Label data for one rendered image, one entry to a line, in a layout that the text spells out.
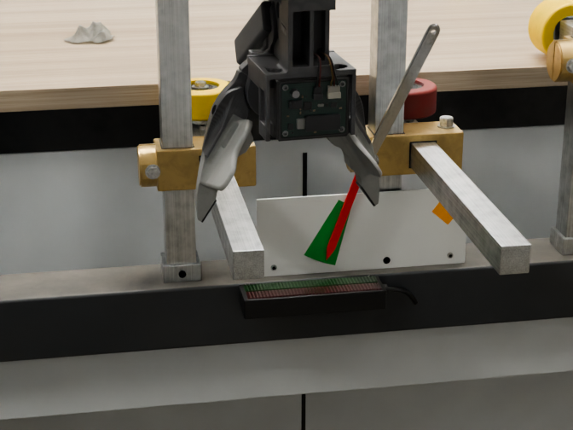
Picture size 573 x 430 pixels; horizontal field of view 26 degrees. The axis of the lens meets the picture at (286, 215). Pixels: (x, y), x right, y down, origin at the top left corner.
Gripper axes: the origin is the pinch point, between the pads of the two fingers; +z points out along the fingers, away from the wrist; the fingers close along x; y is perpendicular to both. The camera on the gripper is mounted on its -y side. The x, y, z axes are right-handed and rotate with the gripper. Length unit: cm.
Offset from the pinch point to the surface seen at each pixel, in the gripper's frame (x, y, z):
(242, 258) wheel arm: -1.2, -11.6, 8.9
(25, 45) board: -16, -83, 4
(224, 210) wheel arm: -0.6, -22.5, 8.1
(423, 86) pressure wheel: 29, -45, 3
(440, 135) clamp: 28.8, -37.6, 6.9
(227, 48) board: 11, -74, 4
